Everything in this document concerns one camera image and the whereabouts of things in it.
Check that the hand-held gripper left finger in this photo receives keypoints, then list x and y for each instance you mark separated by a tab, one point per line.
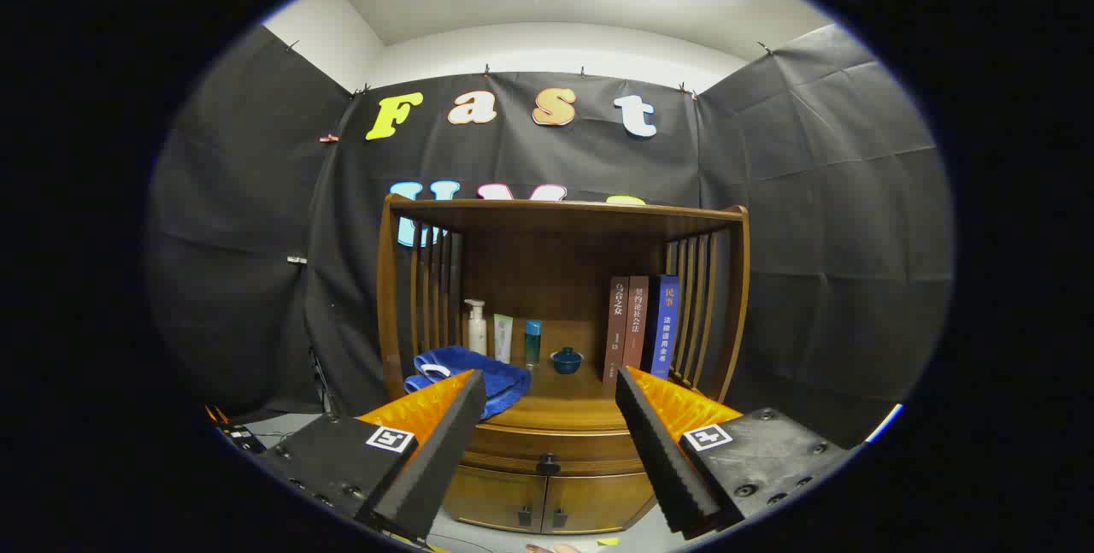
432	459

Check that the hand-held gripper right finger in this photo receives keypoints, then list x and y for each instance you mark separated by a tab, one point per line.
662	459

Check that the brown wooden drawer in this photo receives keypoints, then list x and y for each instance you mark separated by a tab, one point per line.
581	450

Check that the black drawer knob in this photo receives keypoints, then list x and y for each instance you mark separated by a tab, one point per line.
548	464

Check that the wooden cabinet door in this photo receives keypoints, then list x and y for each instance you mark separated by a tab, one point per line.
598	502
491	497

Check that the wooden cabinet countertop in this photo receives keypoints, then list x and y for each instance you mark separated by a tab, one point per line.
564	403

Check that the brown wooden cabinet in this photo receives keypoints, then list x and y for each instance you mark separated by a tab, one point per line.
555	279

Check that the blue folded towel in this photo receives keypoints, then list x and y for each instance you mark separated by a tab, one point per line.
504	382

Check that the blue book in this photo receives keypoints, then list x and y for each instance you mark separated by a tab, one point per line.
666	326

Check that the white pump bottle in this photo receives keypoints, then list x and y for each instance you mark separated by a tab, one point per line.
476	332

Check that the brown book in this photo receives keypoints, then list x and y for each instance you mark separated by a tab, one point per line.
616	331
637	322

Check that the blue lidded teacup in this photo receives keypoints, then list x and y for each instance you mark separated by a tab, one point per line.
567	361

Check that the white green tube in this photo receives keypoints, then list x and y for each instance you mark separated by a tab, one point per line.
503	339

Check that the teal bottle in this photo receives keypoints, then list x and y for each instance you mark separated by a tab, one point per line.
532	344

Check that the black backdrop cloth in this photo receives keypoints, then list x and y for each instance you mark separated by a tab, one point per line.
812	237

